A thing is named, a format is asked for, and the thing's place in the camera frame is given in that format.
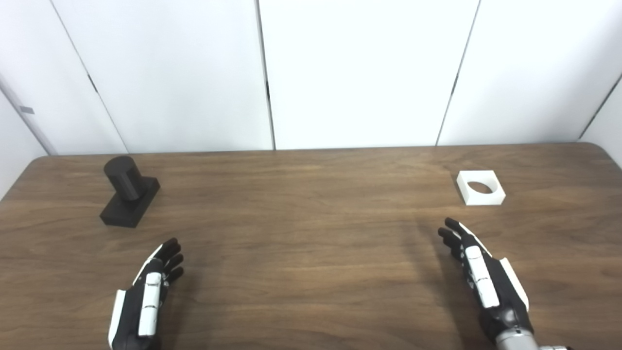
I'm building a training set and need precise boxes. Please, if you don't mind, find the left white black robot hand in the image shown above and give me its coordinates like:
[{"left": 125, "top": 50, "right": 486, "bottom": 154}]
[{"left": 108, "top": 237, "right": 185, "bottom": 350}]

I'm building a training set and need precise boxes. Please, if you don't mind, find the black peg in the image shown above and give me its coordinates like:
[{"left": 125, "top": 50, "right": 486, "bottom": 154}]
[{"left": 100, "top": 156, "right": 161, "bottom": 228}]

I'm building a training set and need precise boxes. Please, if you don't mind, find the white square piece with hole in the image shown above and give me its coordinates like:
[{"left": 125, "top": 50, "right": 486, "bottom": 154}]
[{"left": 456, "top": 170, "right": 506, "bottom": 206}]

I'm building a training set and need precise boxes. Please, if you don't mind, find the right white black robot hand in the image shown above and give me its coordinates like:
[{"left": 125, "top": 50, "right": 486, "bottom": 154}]
[{"left": 437, "top": 217, "right": 530, "bottom": 342}]

